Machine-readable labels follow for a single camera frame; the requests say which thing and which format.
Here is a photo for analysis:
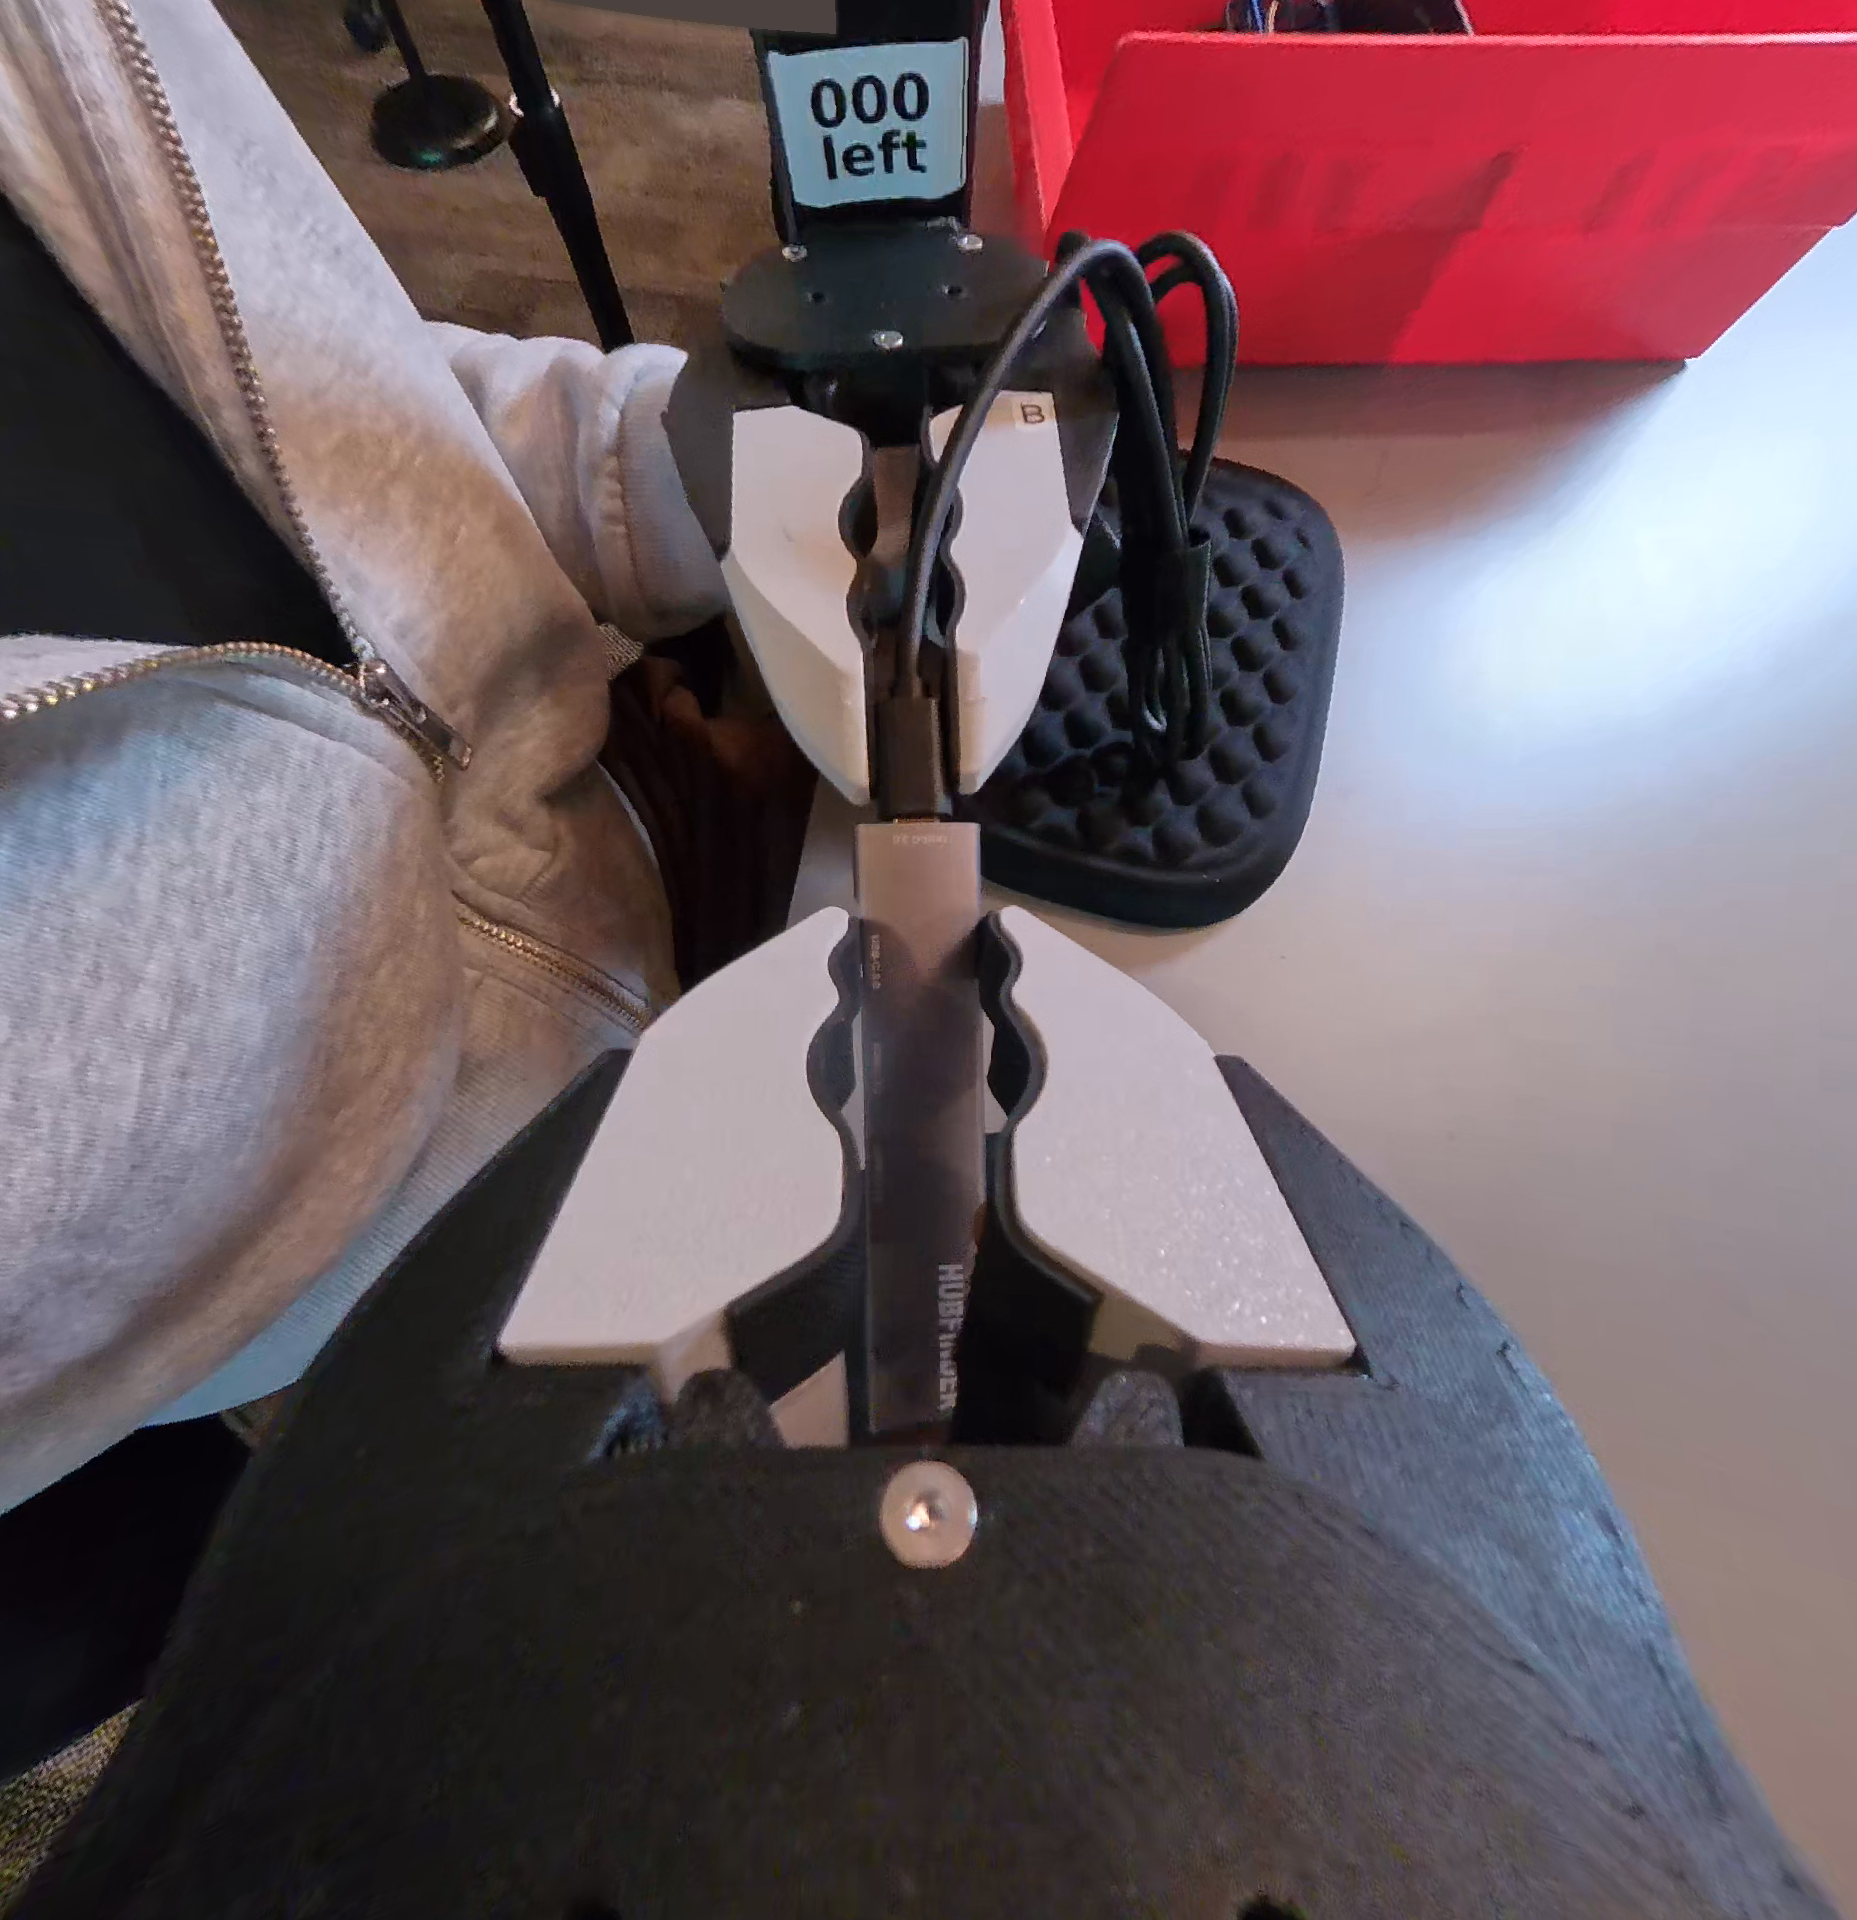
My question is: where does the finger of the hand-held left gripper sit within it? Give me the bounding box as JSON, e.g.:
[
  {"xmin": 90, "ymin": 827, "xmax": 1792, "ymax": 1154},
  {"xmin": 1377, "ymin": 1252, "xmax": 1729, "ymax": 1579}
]
[
  {"xmin": 929, "ymin": 394, "xmax": 1090, "ymax": 791},
  {"xmin": 714, "ymin": 409, "xmax": 879, "ymax": 800}
]

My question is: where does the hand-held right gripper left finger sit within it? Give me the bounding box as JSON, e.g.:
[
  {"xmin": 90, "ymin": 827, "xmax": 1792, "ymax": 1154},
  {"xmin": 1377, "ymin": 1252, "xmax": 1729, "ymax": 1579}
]
[{"xmin": 500, "ymin": 904, "xmax": 870, "ymax": 1414}]

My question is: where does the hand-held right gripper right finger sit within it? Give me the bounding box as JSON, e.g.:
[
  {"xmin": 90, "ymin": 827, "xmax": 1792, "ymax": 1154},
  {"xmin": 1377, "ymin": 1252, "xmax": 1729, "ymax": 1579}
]
[{"xmin": 969, "ymin": 904, "xmax": 1359, "ymax": 1445}]

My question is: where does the black usb-c cable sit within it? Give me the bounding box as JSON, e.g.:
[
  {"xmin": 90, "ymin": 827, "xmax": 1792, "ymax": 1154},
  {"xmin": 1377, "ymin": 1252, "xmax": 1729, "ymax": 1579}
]
[{"xmin": 863, "ymin": 227, "xmax": 1242, "ymax": 823}]

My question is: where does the grey usb hub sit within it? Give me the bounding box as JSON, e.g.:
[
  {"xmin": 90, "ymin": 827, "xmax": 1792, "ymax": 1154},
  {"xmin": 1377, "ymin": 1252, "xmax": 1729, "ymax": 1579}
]
[{"xmin": 849, "ymin": 818, "xmax": 992, "ymax": 1452}]

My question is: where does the red plastic bin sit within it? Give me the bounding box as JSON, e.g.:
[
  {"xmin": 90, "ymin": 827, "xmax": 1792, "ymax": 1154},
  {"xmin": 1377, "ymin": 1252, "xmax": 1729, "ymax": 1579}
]
[{"xmin": 999, "ymin": 0, "xmax": 1857, "ymax": 370}]

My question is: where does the person's left forearm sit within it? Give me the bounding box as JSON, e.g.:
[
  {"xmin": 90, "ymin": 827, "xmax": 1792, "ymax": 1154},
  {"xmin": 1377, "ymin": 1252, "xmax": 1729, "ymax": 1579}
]
[{"xmin": 418, "ymin": 337, "xmax": 737, "ymax": 650}]

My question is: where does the black foam pad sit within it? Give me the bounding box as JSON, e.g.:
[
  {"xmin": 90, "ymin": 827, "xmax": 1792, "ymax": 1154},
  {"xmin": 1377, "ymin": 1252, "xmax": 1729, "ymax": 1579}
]
[{"xmin": 969, "ymin": 452, "xmax": 1345, "ymax": 932}]

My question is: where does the black tripod leg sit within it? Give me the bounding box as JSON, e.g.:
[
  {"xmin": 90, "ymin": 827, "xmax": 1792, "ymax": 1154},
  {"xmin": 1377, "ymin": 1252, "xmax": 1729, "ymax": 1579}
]
[{"xmin": 481, "ymin": 0, "xmax": 637, "ymax": 349}]

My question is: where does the black round stand base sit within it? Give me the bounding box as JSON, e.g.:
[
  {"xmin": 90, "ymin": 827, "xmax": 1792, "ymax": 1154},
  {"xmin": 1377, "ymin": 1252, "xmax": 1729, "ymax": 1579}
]
[{"xmin": 369, "ymin": 73, "xmax": 512, "ymax": 170}]

